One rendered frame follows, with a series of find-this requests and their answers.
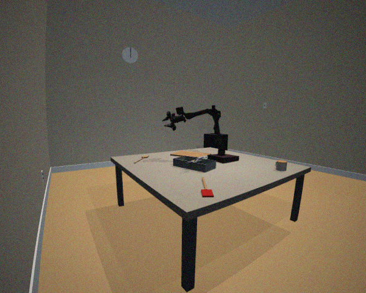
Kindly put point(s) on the wooden board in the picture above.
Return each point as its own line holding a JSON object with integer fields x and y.
{"x": 189, "y": 153}

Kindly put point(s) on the red spatula with wooden handle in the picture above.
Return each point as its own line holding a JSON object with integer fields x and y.
{"x": 206, "y": 192}

